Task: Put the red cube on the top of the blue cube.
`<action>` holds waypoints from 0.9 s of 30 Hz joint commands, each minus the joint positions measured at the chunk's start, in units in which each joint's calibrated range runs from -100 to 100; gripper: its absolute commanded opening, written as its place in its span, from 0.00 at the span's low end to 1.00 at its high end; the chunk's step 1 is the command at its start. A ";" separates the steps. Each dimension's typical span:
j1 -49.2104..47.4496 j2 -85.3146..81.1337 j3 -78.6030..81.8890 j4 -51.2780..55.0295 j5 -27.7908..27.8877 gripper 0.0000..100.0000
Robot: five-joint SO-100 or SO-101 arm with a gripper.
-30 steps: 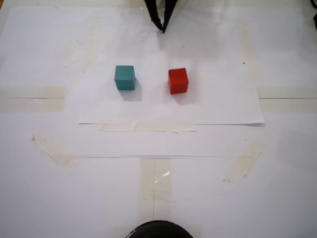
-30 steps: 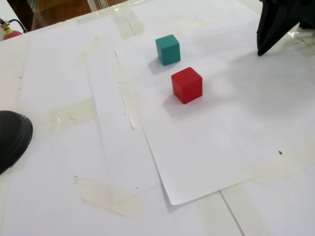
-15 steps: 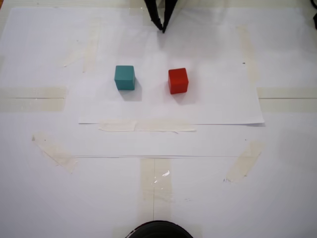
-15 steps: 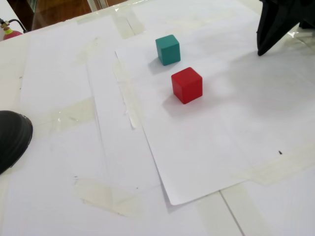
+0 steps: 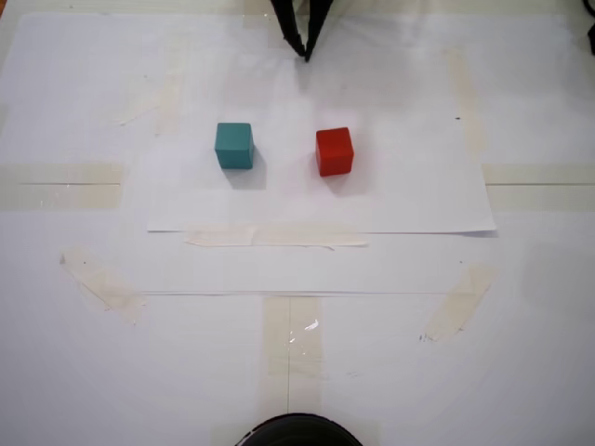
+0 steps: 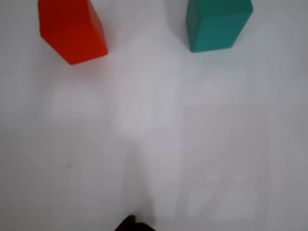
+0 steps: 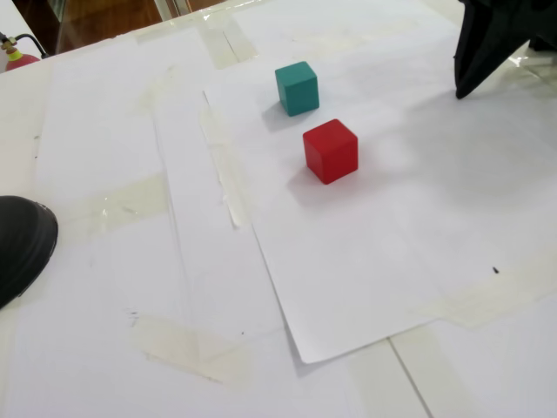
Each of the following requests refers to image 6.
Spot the white paper sheet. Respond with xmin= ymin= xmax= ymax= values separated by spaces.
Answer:
xmin=0 ymin=0 xmax=308 ymax=231

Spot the teal blue cube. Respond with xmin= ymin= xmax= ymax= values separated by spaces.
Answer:
xmin=185 ymin=0 xmax=254 ymax=53

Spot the red cube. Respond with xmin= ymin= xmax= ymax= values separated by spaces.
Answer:
xmin=38 ymin=0 xmax=108 ymax=65

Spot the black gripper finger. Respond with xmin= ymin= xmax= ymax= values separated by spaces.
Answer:
xmin=134 ymin=222 xmax=157 ymax=231
xmin=114 ymin=215 xmax=137 ymax=231

